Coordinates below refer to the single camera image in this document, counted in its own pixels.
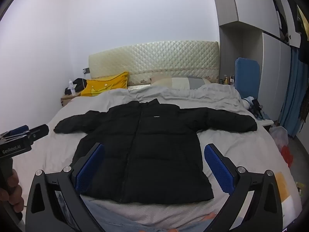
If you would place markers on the black bag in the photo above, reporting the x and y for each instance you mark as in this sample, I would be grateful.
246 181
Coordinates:
80 83

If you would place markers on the yellow garment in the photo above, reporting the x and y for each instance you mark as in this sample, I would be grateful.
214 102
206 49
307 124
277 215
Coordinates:
303 19

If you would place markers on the grey white nightstand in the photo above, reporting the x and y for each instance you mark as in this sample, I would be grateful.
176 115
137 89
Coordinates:
270 65

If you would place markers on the blue folded cloth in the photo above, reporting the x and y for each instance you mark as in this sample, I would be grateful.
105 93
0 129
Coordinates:
247 77

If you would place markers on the red bag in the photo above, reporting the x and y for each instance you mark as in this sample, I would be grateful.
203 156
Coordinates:
287 156

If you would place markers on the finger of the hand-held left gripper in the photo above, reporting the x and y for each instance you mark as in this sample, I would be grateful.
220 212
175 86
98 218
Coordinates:
39 130
20 129

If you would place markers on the white bottle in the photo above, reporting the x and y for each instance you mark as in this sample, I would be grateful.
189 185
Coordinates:
71 87

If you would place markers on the person's left hand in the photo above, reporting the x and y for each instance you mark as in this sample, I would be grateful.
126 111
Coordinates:
17 188

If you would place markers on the group of small bottles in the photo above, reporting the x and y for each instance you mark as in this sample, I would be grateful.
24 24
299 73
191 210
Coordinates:
229 80

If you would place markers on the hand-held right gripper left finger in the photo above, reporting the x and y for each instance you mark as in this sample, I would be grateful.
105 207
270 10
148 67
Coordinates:
90 168

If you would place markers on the white orange cloth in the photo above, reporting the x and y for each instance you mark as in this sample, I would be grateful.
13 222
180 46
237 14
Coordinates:
286 198

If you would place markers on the wooden nightstand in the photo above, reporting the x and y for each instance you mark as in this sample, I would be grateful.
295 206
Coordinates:
66 100

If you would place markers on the cream quilted headboard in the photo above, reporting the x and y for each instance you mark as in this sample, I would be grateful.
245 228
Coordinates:
157 58

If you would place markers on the pile of clothes on chair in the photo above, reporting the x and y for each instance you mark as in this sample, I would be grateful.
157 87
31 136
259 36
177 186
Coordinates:
253 106

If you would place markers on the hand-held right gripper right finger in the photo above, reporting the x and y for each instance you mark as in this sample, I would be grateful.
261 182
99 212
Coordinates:
218 169

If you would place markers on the beige grey striped pillow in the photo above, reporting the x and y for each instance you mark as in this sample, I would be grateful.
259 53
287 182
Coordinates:
178 82

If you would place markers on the black puffer jacket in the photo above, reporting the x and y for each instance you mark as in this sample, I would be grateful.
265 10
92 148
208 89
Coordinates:
157 149

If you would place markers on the grey bedsheet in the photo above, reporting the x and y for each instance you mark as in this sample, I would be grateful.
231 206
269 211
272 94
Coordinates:
229 101

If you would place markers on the yellow pillow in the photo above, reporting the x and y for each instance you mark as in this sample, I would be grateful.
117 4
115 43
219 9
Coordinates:
103 84

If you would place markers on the white side table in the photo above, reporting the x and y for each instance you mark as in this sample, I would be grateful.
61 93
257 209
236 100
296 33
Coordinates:
265 122

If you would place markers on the dark hanging clothes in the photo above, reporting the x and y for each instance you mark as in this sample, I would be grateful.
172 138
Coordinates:
303 48

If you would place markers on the clear plastic bag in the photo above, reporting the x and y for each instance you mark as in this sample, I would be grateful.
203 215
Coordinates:
278 135

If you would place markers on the blue curtain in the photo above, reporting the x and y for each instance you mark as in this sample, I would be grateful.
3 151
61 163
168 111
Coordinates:
294 89

